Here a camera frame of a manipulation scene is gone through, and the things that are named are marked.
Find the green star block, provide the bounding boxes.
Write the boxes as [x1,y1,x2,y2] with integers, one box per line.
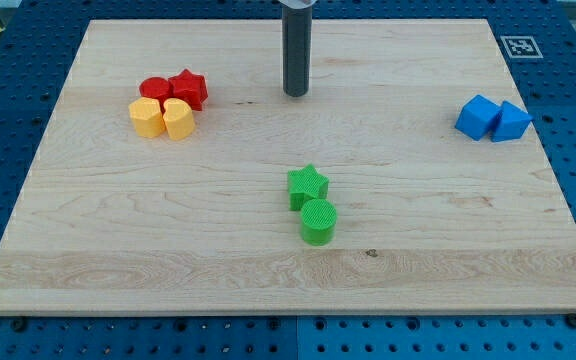
[287,164,329,211]

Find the red star block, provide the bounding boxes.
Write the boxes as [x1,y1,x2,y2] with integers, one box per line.
[168,69,208,111]

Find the green cylinder block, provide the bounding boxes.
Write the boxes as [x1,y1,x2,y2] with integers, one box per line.
[300,199,337,246]

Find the light wooden board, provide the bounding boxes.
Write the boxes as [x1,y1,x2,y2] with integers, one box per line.
[0,19,576,316]

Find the yellow heart block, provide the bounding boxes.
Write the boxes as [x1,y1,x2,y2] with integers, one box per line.
[163,98,196,140]

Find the yellow hexagon block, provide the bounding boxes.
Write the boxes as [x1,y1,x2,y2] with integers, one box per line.
[128,97,166,138]

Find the red cylinder block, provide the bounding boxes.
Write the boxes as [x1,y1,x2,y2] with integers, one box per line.
[139,77,172,108]

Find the blue cube block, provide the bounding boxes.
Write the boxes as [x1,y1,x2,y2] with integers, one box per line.
[455,94,501,141]

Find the blue triangle block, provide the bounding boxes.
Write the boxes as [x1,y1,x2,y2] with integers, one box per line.
[491,101,533,142]

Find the white fiducial marker tag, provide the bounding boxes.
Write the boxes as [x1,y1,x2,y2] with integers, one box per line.
[500,35,543,59]

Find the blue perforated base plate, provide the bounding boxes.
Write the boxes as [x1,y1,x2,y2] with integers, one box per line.
[0,1,576,359]

